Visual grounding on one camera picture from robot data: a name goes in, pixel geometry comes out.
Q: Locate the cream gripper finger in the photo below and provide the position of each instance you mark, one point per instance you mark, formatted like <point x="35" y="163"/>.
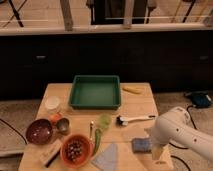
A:
<point x="157" y="152"/>

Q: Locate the blue sponge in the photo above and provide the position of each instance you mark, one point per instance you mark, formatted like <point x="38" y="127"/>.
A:
<point x="141" y="145"/>

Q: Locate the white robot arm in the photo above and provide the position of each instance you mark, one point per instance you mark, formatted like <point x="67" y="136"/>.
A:
<point x="172" y="125"/>

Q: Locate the green plastic tray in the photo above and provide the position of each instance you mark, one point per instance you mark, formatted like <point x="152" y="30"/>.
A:
<point x="95" y="92"/>

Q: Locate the grey blue cloth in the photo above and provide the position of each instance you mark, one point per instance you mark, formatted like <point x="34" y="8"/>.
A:
<point x="108" y="159"/>

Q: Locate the green spoon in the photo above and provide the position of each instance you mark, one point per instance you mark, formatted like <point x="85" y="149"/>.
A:
<point x="103" y="123"/>

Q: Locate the dark blue floor device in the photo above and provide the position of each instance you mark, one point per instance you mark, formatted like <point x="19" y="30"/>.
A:
<point x="199" y="99"/>

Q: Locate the metal spoon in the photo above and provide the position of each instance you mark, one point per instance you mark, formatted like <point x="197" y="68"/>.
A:
<point x="91" y="130"/>

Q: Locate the orange bowl with beads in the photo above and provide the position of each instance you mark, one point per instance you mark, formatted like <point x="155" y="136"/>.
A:
<point x="76" y="151"/>

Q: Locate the small metal cup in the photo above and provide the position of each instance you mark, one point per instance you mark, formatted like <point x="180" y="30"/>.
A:
<point x="62" y="126"/>

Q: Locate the orange cup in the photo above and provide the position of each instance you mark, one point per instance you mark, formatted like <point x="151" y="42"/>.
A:
<point x="54" y="118"/>

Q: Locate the wooden block eraser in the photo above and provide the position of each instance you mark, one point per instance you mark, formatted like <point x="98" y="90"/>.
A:
<point x="50" y="153"/>

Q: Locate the purple bowl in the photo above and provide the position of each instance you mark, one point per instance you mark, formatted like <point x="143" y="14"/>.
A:
<point x="39" y="132"/>

